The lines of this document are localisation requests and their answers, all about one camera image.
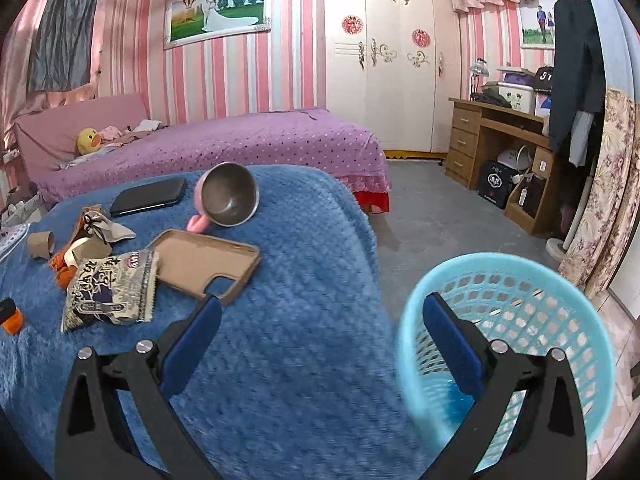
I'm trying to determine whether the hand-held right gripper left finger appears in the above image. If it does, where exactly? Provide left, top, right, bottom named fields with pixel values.
left=54, top=294, right=223, bottom=480

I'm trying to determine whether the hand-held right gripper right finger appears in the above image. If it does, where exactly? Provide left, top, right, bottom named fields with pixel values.
left=422, top=292, right=588, bottom=480

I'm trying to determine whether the orange mesh strip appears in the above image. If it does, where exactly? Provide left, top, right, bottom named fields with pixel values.
left=49, top=252, right=81, bottom=291

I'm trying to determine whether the brown cardboard tube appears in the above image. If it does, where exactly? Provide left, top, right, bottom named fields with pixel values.
left=26, top=230, right=56, bottom=260

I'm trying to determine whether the light blue plastic waste basket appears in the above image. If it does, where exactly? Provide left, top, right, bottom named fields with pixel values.
left=397, top=252, right=617, bottom=473

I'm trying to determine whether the black and white snack packet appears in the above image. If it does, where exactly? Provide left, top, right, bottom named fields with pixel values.
left=61, top=248, right=161, bottom=333

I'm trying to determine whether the beige cloth pouch black string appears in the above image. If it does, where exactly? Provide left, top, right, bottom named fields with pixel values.
left=75, top=204, right=137, bottom=241

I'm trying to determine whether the brown phone case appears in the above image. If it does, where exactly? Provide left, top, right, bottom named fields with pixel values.
left=149, top=229, right=262, bottom=307

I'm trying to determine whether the flattened cardboard tube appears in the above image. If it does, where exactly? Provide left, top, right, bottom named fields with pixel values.
left=65, top=237, right=113, bottom=267

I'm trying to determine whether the blue fleece blanket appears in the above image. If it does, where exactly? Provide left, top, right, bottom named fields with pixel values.
left=0, top=164, right=436, bottom=480

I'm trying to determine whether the white stand base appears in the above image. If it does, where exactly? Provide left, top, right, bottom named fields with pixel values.
left=545, top=160, right=596, bottom=262

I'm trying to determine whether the pink mug with steel interior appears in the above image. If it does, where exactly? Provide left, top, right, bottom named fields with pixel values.
left=187, top=161, right=261, bottom=233

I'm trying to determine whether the black smartphone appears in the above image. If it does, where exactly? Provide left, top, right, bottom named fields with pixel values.
left=109, top=176, right=187, bottom=218

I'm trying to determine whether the black printed box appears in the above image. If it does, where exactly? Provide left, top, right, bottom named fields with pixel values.
left=477, top=160, right=518, bottom=209

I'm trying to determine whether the black bottle box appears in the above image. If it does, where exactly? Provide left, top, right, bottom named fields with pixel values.
left=517, top=175, right=548, bottom=221

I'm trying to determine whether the pink headboard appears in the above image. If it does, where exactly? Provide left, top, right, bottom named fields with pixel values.
left=12, top=92, right=151, bottom=183

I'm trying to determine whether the yellow duck plush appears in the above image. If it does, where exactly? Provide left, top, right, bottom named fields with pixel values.
left=76, top=127, right=104, bottom=156

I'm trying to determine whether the white fan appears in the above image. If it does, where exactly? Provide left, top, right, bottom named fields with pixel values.
left=492, top=145, right=533, bottom=172

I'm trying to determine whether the wooden desk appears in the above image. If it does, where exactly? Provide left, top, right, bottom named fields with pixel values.
left=445, top=97, right=561, bottom=235

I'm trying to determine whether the bed with purple dotted cover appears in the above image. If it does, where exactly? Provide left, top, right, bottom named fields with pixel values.
left=15, top=107, right=392, bottom=213

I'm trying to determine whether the pile of clothes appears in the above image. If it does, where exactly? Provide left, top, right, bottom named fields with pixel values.
left=100, top=119, right=168, bottom=147

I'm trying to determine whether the floral curtain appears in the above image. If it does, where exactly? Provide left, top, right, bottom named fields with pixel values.
left=557, top=85, right=640, bottom=301

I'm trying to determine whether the pink satin curtain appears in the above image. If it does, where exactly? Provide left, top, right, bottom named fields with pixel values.
left=0, top=5, right=101, bottom=131

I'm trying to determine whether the grey hanging garment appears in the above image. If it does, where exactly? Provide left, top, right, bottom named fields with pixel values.
left=567, top=110, right=595, bottom=168

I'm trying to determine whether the dark clothing bundle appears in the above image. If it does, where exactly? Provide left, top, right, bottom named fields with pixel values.
left=470, top=87, right=512, bottom=109

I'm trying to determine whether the white storage box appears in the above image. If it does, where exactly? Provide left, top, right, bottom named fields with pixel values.
left=487, top=80, right=538, bottom=111

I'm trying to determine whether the white wardrobe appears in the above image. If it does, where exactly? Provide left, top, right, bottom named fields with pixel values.
left=322, top=0, right=462, bottom=155

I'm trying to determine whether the desk lamp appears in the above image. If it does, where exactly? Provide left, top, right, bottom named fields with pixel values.
left=469, top=57, right=488, bottom=101

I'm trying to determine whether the grey curtain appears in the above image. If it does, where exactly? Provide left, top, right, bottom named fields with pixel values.
left=26, top=0, right=103, bottom=93

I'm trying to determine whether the dark hanging jacket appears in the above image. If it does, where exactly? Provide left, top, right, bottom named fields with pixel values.
left=547, top=0, right=607, bottom=153

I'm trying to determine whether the framed wedding picture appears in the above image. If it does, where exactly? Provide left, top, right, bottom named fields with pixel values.
left=164, top=0, right=273, bottom=51

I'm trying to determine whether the wall poster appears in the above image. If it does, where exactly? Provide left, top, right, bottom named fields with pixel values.
left=519, top=0, right=561, bottom=51

